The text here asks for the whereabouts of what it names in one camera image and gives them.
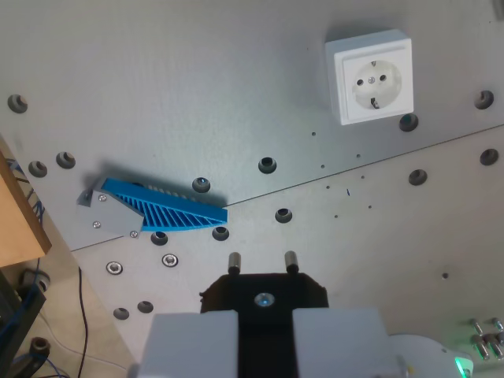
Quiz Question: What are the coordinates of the blue ribbed finger grey mount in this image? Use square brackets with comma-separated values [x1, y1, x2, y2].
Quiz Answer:
[75, 176, 229, 239]

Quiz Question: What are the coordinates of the white wall socket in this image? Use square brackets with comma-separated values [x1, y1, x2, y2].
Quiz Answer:
[324, 28, 414, 127]

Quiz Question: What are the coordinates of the black metal frame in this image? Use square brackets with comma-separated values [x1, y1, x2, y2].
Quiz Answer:
[0, 271, 49, 378]

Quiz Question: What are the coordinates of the black cable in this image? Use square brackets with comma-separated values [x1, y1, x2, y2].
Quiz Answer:
[76, 266, 90, 378]

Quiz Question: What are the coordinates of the black two-pin power plug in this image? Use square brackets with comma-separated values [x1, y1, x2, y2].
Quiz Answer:
[198, 250, 329, 378]

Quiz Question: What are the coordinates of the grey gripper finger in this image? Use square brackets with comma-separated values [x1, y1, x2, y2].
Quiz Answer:
[132, 311, 240, 378]
[291, 307, 407, 378]

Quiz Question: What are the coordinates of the wooden board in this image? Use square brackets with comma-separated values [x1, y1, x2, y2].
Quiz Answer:
[0, 133, 53, 269]

